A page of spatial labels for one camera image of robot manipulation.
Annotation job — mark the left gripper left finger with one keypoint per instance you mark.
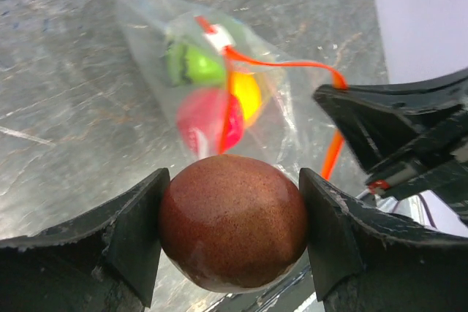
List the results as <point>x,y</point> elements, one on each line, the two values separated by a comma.
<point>105,259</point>

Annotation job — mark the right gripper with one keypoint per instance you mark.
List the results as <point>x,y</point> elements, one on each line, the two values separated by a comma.
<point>402,137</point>

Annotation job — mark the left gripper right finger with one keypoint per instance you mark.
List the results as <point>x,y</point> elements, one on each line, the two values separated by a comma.
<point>363,259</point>

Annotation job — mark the brown egg toy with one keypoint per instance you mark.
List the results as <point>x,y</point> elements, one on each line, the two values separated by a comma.
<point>232,224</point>

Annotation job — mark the red apple toy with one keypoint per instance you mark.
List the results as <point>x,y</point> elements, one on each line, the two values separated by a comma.
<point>200,121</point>

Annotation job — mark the yellow lemon toy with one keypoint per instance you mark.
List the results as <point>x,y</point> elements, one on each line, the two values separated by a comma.
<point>248,93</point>

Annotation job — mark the clear zip top bag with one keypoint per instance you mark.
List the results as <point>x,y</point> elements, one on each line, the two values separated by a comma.
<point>226,90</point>

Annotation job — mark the green watermelon toy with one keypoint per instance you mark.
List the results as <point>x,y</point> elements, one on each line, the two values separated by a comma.
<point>188,64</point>

